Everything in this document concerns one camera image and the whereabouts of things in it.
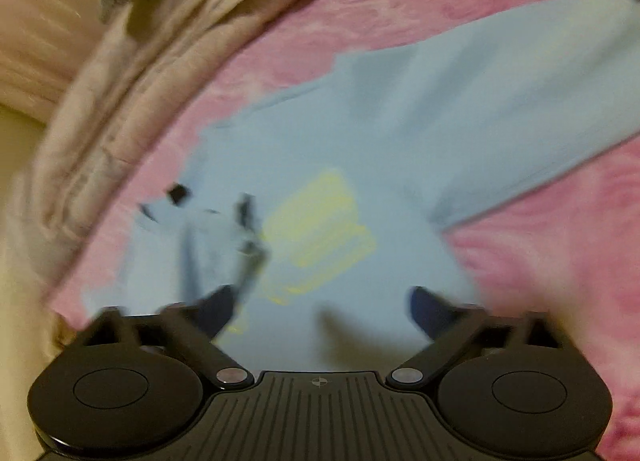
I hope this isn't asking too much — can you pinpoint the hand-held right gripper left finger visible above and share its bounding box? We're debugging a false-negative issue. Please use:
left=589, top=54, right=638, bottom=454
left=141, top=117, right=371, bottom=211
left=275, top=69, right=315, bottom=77
left=75, top=284, right=255, bottom=388

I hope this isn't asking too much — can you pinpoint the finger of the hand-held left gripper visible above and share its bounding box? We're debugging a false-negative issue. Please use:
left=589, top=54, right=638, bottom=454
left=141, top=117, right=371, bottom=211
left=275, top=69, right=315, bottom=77
left=235, top=192, right=272, bottom=293
left=140, top=182, right=197, bottom=222

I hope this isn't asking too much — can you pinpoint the pink patterned blanket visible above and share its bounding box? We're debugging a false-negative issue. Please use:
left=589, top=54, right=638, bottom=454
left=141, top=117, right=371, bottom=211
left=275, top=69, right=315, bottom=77
left=45, top=0, right=640, bottom=461

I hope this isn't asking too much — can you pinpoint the light blue shirt yellow print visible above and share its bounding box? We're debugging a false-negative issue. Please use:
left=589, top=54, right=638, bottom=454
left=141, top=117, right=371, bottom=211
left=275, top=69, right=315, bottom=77
left=82, top=0, right=640, bottom=373

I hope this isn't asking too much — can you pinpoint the beige crumpled quilt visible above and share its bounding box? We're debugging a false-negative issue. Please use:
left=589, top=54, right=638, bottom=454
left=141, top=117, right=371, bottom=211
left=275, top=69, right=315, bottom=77
left=0, top=0, right=362, bottom=303

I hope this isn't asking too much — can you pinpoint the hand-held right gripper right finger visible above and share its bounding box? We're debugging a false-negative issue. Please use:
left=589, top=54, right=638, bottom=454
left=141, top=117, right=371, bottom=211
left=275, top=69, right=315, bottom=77
left=386, top=286, right=567, bottom=388

